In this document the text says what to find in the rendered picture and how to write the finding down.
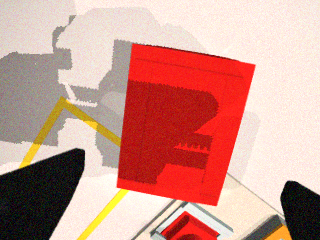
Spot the yellow rectangular frame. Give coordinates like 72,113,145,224
19,97,129,240

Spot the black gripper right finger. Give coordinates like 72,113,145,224
280,180,320,240

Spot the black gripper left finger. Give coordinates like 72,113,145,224
0,148,85,240

